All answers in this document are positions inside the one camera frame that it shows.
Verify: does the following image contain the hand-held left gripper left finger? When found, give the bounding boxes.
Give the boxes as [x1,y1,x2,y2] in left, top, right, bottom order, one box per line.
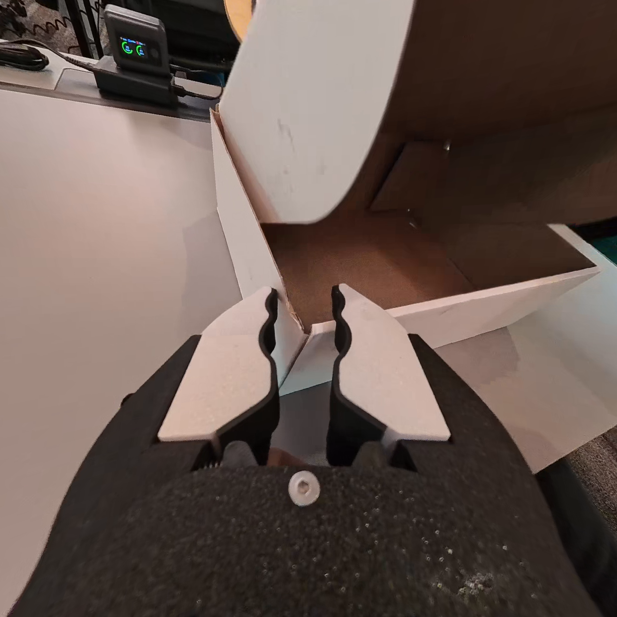
[158,287,281,467]

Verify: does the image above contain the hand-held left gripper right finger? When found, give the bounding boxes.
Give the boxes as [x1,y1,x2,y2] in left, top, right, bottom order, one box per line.
[326,283,452,467]

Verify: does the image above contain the white cardboard box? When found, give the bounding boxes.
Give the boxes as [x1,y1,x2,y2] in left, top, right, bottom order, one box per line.
[210,0,617,398]

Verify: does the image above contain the black charging dock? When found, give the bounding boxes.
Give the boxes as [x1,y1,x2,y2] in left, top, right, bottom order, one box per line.
[92,55,186,110]

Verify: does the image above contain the black power bank with display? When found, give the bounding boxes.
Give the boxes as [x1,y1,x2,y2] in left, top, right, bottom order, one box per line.
[103,4,168,77]

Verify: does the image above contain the round wooden board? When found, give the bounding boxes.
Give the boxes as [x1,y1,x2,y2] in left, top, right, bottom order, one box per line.
[224,0,257,42]

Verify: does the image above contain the black plug cable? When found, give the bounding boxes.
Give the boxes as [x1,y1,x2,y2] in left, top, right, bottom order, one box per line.
[170,79,225,102]

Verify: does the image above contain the grey cable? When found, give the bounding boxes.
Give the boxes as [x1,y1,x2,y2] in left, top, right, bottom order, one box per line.
[47,49,99,72]

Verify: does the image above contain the black cable bundle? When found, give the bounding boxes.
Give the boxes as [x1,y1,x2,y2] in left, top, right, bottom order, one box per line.
[0,40,50,72]

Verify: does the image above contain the black coiled cable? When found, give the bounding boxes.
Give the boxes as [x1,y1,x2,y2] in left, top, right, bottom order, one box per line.
[13,0,74,38]

